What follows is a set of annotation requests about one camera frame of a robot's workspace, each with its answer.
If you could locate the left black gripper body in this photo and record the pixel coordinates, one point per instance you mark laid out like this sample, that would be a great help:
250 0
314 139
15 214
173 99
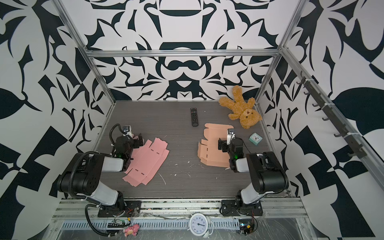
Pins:
137 141

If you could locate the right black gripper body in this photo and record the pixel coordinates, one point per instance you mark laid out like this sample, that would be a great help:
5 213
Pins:
223 144

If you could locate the pink paper box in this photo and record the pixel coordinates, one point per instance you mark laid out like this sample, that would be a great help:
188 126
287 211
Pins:
146 162

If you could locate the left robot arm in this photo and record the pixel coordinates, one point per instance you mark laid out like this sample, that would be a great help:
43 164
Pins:
81 178

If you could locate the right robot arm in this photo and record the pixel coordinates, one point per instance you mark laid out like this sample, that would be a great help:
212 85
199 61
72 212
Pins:
266 172

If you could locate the peach flat paper box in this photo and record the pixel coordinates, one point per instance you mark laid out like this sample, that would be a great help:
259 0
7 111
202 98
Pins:
208 151

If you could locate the small green alarm clock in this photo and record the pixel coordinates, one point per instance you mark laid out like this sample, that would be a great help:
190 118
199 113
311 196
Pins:
255 139

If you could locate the brown teddy bear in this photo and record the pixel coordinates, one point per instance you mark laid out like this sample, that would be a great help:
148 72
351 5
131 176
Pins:
241 110

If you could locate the black tv remote control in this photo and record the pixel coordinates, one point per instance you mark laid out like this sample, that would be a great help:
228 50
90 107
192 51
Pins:
194 117

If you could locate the green circuit board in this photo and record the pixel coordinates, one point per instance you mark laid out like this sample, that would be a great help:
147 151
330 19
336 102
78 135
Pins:
119 224

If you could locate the black electronics module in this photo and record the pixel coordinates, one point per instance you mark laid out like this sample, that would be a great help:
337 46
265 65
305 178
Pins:
249 227

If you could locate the white round table clock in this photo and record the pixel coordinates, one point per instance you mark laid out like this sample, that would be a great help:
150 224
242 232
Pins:
201 225

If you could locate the small pink toy figure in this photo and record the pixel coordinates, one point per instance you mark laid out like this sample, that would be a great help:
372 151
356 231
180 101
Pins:
132 230

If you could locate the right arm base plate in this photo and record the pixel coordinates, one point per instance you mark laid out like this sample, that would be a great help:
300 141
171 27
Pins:
231 208

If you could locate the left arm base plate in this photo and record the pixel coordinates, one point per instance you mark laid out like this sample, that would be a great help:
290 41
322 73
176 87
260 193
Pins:
128 209

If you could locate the black wall hook rack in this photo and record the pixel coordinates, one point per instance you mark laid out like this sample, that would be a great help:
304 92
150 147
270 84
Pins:
333 114

